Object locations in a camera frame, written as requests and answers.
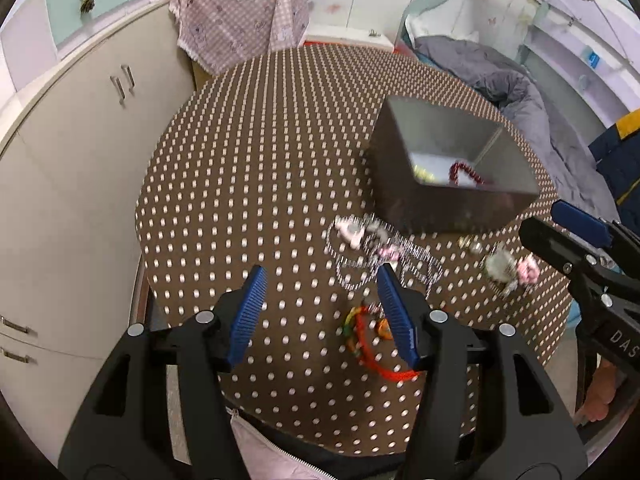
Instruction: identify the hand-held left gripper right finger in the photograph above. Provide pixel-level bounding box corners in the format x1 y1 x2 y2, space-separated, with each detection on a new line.
376 264 586 480

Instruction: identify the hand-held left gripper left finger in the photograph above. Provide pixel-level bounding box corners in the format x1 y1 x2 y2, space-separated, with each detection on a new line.
59 265 268 480

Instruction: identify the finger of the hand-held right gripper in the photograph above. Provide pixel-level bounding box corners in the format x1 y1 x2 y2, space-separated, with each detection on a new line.
551 200 640 273
518 216 640 311

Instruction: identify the pink flower ornament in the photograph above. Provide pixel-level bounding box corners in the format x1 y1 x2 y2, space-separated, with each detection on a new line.
517 254 540 286

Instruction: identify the colourful bracelet with red cord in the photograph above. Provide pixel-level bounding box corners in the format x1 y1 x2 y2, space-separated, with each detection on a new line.
342 305 423 383

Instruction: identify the white pearl brooch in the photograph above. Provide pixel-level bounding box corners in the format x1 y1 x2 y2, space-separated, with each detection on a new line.
482 242 521 296

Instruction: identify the silver chain necklace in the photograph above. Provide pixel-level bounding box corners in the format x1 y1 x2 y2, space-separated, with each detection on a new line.
325 212 446 291

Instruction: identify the pink white charm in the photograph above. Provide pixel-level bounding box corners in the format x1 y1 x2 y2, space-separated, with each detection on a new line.
334 217 366 248

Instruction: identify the red bead bracelet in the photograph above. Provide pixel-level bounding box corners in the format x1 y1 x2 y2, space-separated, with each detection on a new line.
448 160 493 187

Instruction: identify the silver metal tin box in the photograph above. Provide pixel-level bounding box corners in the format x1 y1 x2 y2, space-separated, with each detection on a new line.
367 95 542 235

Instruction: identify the person's foot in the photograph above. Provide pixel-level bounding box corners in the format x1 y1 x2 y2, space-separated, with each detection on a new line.
575 362 623 423

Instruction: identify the navy and yellow jacket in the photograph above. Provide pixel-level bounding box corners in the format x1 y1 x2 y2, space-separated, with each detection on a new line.
587 110 640 223

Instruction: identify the grey duvet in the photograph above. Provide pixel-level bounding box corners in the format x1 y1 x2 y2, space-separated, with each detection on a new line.
412 35 623 221

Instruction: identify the person's pink quilted jacket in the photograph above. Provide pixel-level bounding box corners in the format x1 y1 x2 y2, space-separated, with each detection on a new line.
227 407 361 480

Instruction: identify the brown polka-dot tablecloth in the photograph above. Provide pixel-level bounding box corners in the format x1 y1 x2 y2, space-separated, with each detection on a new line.
134 42 573 461

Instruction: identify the beige cabinet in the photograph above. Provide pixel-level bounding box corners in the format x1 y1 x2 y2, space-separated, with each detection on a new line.
0 0 201 411

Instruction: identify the white pillow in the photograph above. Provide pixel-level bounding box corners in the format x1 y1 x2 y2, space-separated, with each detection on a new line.
404 12 481 46

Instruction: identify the white board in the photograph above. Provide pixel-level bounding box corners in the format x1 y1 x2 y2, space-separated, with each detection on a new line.
325 35 396 51

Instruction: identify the red storage stool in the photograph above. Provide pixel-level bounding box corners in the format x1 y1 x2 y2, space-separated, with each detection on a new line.
302 35 408 56

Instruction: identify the pink checked cloth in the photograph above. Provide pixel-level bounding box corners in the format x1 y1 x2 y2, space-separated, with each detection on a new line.
167 0 319 76

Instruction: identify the white mint bed frame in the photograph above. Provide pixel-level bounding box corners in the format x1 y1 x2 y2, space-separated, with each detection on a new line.
397 0 640 201

